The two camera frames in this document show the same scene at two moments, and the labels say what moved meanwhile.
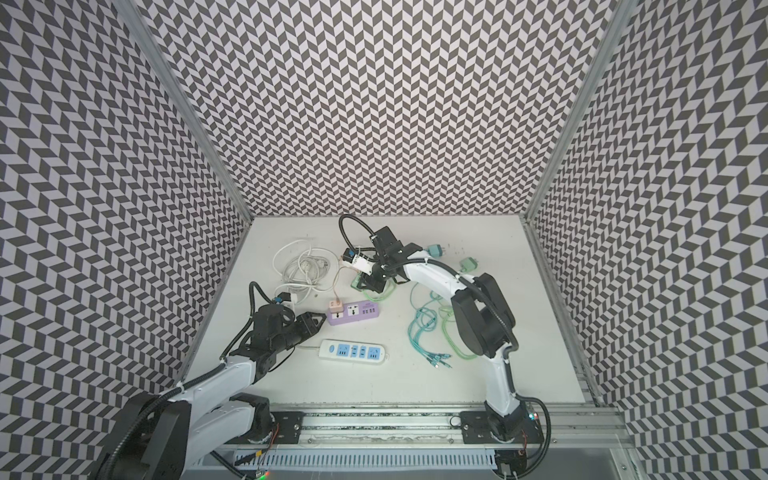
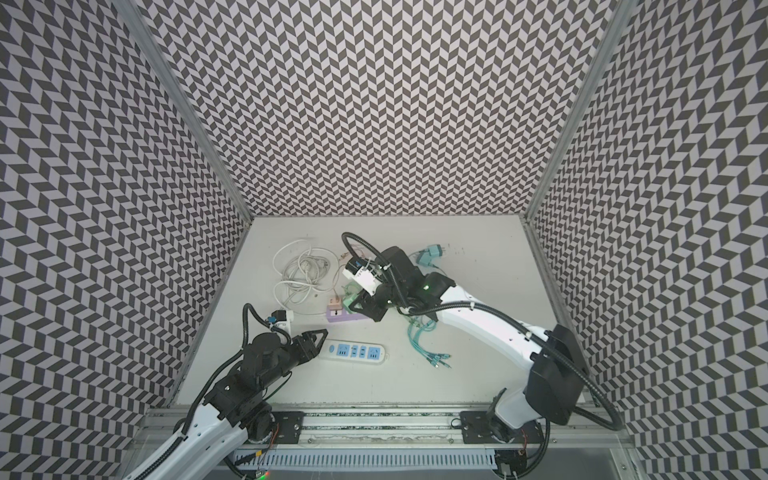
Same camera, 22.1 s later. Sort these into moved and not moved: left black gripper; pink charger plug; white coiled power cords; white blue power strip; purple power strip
Moved: left black gripper
Not moved: purple power strip; pink charger plug; white coiled power cords; white blue power strip
